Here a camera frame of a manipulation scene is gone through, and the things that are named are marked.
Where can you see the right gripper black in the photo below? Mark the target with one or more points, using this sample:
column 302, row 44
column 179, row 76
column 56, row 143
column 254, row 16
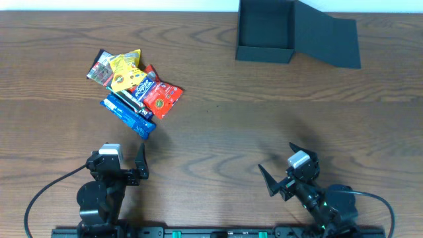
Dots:
column 291, row 185

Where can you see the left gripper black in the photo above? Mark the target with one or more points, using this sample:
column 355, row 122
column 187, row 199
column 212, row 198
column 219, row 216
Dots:
column 142, row 170

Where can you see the red snack packet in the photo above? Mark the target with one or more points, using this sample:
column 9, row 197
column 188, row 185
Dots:
column 163, row 97

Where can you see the yellow snack packet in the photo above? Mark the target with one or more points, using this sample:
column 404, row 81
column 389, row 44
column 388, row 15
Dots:
column 126, row 73

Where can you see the dark snack packet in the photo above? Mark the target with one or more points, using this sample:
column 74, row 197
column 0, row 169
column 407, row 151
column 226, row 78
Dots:
column 101, row 71

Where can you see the black box with lid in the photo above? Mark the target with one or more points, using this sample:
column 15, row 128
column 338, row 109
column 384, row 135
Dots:
column 272, row 31

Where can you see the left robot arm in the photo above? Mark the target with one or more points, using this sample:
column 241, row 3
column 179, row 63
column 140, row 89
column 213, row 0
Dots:
column 100, row 200

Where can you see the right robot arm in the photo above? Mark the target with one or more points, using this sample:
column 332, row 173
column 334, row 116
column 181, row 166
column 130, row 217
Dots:
column 332, row 208

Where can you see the blue cookie pack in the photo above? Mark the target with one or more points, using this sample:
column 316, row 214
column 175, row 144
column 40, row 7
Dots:
column 134, row 121

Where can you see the dark blue chocolate bar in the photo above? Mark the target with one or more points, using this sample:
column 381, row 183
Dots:
column 147, row 114

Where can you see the green black candy bar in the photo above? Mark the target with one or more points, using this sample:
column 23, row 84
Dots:
column 129, row 100

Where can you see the blue eclipse gum box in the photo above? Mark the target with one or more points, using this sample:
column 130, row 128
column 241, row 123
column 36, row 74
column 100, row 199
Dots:
column 143, row 89

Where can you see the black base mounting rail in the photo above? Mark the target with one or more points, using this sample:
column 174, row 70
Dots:
column 160, row 232

